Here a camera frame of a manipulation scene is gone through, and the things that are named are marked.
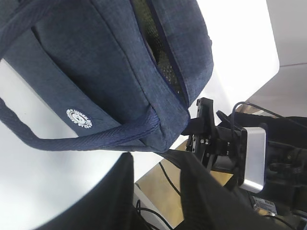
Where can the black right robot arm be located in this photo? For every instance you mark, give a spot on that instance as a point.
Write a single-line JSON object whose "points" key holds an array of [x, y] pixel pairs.
{"points": [[285, 176]]}

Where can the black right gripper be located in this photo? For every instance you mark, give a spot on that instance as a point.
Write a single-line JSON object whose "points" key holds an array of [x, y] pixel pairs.
{"points": [[219, 148]]}

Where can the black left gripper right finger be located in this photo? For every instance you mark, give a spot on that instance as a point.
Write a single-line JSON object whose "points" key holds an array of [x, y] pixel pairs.
{"points": [[206, 204]]}

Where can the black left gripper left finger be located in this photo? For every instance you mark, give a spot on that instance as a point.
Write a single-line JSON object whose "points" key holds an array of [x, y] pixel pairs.
{"points": [[107, 206]]}

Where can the dark blue lunch bag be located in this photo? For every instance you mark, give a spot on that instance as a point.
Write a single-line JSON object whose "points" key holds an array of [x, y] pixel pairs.
{"points": [[121, 73]]}

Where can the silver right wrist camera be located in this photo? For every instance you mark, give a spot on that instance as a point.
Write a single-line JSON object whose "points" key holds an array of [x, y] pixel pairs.
{"points": [[253, 179]]}

